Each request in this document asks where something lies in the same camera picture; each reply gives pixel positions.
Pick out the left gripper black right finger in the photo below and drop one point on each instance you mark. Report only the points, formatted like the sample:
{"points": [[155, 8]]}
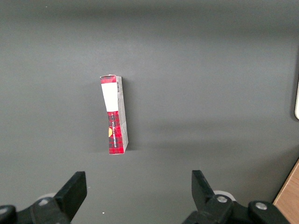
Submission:
{"points": [[205, 200]]}

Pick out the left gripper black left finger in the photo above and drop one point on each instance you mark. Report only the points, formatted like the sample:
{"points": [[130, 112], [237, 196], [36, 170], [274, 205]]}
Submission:
{"points": [[70, 193]]}

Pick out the beige rectangular tray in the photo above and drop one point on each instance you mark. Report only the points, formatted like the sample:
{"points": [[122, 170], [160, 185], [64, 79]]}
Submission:
{"points": [[297, 105]]}

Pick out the red and grey carton box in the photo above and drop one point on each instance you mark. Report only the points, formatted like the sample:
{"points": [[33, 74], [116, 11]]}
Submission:
{"points": [[114, 135]]}

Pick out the oak wooden drawer cabinet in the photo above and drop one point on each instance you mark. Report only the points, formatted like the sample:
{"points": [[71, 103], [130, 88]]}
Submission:
{"points": [[289, 198]]}

